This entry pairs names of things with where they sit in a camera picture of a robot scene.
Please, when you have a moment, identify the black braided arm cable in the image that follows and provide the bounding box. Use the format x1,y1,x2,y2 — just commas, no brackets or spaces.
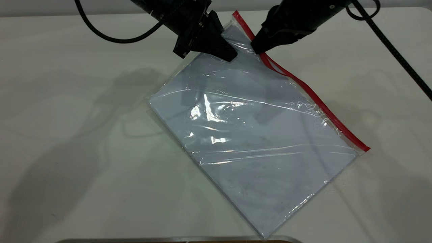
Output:
345,0,432,101
74,0,169,44

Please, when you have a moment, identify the pale blue paper sheet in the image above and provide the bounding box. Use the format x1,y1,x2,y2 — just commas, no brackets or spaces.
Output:
148,25,359,239

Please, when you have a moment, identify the clear zip bag red zipper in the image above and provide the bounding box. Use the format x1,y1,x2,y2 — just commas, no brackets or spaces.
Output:
146,10,371,240

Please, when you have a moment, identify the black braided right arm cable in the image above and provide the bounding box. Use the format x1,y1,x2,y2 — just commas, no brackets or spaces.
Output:
345,0,432,101

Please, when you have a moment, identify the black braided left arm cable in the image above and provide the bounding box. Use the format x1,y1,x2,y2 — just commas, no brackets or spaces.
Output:
74,0,169,44

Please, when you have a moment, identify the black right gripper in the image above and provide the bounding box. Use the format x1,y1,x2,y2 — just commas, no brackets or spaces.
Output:
250,0,326,55

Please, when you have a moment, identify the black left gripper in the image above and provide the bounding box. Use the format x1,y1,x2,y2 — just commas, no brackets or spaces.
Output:
154,0,239,62

